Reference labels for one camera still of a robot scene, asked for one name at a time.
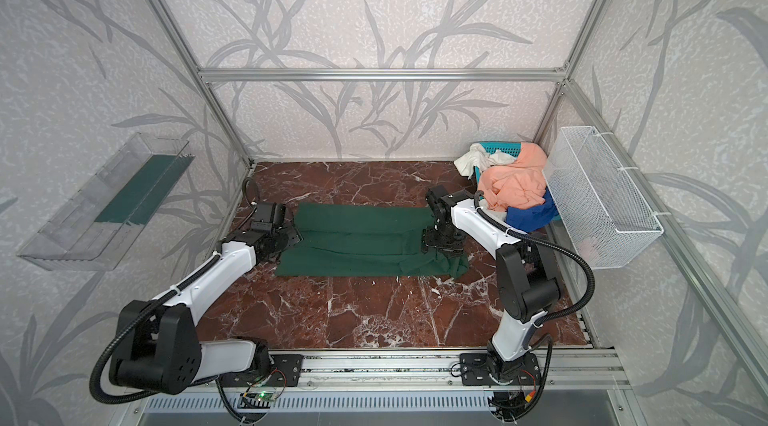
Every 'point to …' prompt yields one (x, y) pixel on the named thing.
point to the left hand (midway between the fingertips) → (296, 226)
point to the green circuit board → (266, 396)
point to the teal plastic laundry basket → (510, 148)
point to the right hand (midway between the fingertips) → (435, 243)
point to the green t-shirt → (359, 240)
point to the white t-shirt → (477, 158)
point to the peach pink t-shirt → (519, 183)
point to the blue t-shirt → (529, 220)
